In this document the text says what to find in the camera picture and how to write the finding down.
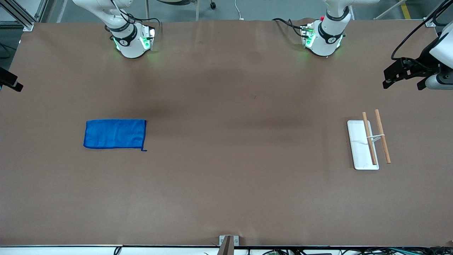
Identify blue microfibre towel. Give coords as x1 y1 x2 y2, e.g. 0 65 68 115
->
84 119 148 152

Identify white towel rack wooden bars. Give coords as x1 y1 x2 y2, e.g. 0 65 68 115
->
347 109 392 170

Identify thin white metal bar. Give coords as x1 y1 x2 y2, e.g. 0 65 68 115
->
374 0 407 20

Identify office chair base with caster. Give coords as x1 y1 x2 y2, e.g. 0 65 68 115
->
145 0 217 21

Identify brown table cover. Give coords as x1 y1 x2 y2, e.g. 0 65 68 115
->
0 18 453 248

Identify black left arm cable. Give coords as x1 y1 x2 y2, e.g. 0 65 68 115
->
391 0 453 61

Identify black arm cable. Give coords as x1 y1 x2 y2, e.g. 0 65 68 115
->
108 0 162 33
391 0 453 61

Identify aluminium frame profile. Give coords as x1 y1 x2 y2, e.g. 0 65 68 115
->
0 0 58 31
424 0 453 28

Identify black base power cable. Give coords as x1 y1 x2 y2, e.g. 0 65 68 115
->
272 18 305 38

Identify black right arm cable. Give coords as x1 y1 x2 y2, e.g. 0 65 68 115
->
108 0 162 33

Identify black cable bundle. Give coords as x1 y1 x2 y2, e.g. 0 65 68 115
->
248 247 453 255

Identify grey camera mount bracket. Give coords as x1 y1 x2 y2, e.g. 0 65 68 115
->
219 235 240 255

